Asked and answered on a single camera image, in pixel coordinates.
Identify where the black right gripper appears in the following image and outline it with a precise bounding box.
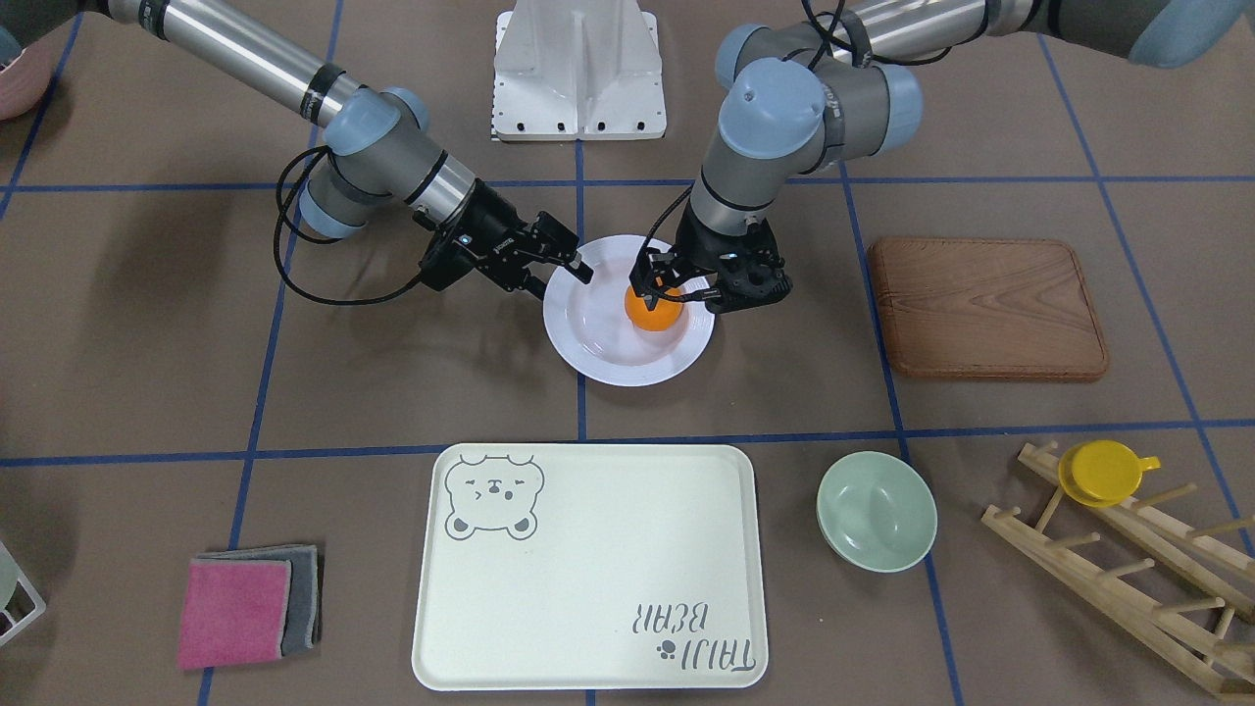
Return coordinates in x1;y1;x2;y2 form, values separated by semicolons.
420;181;594;301

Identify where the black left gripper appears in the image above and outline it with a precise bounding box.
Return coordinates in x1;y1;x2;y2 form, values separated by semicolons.
630;211;781;317

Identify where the orange fruit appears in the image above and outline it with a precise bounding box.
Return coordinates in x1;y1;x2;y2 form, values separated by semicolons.
624;286;684;334

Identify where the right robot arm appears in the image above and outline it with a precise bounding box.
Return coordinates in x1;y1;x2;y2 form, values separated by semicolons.
75;1;594;298

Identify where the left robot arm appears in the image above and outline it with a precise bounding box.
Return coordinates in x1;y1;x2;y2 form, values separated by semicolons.
628;1;1252;313

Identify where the cream bear tray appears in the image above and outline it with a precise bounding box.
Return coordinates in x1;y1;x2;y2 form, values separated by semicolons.
412;443;771;691

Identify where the white round plate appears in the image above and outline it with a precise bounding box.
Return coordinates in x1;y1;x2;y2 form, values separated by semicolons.
542;234;717;387

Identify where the wooden cutting board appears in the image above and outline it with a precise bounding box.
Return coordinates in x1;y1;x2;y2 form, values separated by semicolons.
867;237;1109;381

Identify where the green bowl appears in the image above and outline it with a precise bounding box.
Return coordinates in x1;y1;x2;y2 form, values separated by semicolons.
816;451;937;574

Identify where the grey cloth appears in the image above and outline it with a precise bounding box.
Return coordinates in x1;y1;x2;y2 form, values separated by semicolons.
192;544;319;658

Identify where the yellow cup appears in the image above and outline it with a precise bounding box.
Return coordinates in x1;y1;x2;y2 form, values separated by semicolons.
1057;439;1161;508

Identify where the pink cloth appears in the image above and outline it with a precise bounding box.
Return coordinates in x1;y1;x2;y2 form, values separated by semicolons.
176;559;291;671

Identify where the pink bowl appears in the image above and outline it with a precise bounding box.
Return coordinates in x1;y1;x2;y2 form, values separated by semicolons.
1;36;56;122

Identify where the white cup rack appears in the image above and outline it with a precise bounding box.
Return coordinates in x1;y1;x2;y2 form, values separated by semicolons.
1;542;48;646

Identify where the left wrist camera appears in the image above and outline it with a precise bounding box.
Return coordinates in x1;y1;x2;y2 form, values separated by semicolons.
705;250;793;313

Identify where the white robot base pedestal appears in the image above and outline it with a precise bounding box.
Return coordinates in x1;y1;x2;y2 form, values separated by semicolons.
489;1;668;143

